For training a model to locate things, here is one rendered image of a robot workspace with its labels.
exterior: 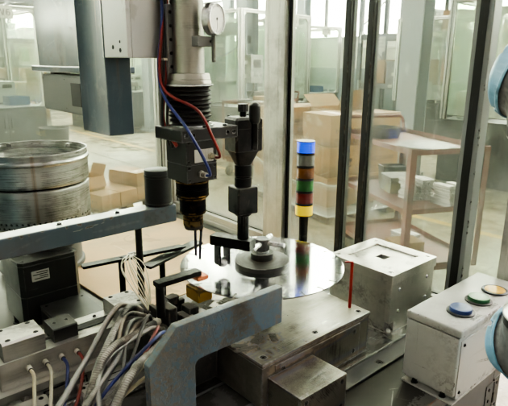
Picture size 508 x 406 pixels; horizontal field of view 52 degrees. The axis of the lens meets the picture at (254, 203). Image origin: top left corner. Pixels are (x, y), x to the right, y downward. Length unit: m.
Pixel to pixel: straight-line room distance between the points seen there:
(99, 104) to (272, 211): 0.84
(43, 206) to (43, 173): 0.09
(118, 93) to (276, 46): 0.75
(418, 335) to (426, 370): 0.07
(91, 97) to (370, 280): 0.70
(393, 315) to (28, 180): 0.96
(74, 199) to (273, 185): 0.60
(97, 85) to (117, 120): 0.07
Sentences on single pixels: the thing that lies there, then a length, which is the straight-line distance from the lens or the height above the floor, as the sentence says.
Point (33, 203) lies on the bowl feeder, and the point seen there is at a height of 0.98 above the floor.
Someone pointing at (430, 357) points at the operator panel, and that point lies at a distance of 1.04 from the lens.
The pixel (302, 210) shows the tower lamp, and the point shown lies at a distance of 1.30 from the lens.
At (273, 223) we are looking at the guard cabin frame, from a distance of 1.68.
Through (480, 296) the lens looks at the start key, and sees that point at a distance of 1.11.
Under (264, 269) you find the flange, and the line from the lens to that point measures 1.00.
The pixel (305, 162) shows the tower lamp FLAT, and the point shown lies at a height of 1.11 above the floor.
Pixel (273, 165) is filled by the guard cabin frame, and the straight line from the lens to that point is 1.63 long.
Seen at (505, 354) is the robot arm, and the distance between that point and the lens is 0.91.
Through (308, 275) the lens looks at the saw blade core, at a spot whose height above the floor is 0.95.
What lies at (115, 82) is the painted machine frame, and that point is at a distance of 0.94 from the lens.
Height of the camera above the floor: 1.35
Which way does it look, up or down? 15 degrees down
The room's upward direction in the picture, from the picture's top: straight up
